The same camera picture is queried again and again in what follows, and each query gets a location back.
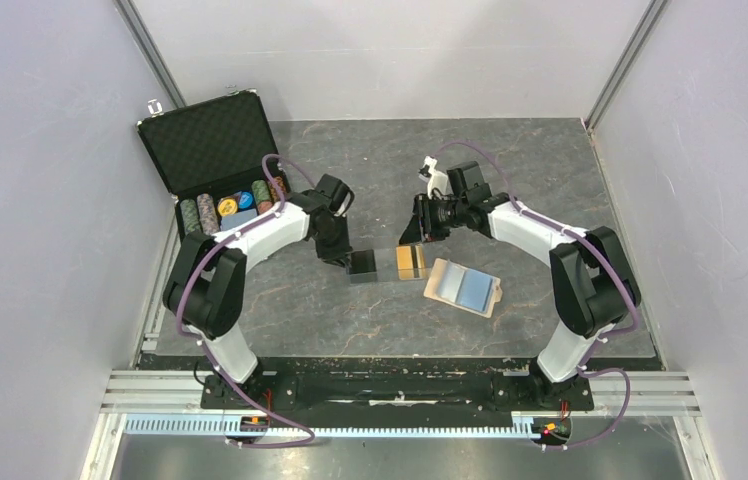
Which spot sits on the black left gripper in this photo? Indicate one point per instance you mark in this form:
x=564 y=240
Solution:
x=339 y=254

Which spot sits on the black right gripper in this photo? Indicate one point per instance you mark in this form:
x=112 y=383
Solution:
x=422 y=226

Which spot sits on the beige leather card holder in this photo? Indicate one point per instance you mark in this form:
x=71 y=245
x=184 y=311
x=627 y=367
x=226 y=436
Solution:
x=463 y=288

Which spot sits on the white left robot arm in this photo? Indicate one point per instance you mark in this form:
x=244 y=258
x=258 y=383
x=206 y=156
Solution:
x=205 y=288

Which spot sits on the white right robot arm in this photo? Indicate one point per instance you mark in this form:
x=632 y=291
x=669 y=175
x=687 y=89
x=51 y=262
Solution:
x=592 y=282

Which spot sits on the clear acrylic card stand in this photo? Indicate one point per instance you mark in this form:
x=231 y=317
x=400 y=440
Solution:
x=386 y=264

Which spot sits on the blue playing card deck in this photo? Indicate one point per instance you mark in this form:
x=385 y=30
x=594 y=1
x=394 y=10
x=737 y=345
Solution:
x=232 y=221

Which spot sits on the orange black poker chip stack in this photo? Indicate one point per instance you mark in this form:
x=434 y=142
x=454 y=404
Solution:
x=277 y=188

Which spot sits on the blue dealer chip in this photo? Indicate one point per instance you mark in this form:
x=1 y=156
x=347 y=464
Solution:
x=245 y=200

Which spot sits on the yellow dealer chip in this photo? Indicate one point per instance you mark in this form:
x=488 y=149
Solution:
x=227 y=207

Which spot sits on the green poker chip stack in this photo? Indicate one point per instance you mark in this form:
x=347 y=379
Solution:
x=190 y=216

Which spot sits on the black poker chip case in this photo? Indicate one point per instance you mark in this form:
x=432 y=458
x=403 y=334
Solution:
x=214 y=147

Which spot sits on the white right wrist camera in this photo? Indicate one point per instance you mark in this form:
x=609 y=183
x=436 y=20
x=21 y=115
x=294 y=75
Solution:
x=436 y=180

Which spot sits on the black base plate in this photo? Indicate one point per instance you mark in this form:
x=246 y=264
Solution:
x=403 y=392

